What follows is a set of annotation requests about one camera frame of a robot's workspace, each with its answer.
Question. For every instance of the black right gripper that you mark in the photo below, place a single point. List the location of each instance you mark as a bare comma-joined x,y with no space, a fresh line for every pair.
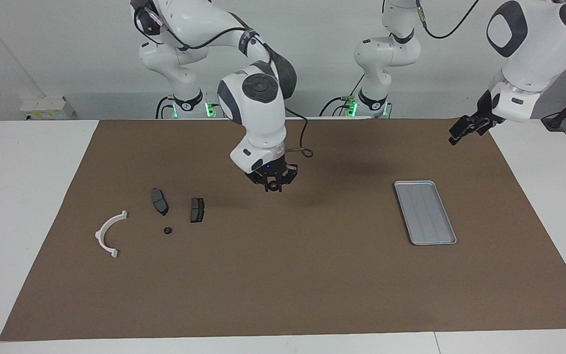
273,172

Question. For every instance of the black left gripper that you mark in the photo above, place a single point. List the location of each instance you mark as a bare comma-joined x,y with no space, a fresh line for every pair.
485,110

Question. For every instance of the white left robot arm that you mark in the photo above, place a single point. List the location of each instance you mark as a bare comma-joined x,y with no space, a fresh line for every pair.
533,54

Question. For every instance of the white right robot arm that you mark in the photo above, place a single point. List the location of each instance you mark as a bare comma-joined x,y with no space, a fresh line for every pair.
258,113

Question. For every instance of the silver metal tray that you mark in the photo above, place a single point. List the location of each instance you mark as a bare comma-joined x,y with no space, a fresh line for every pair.
425,216

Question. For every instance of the short dark brake pad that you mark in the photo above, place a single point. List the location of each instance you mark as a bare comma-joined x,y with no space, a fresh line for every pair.
197,210

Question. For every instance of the brown paper table mat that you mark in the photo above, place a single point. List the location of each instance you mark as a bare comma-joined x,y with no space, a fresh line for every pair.
283,275

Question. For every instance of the long dark brake pad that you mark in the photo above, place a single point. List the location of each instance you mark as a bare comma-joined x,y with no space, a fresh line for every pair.
159,200

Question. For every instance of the white power box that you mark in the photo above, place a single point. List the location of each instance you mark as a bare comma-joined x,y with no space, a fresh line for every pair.
47,109

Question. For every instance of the white semicircular bracket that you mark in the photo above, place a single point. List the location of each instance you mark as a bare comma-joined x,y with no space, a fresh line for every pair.
100,237

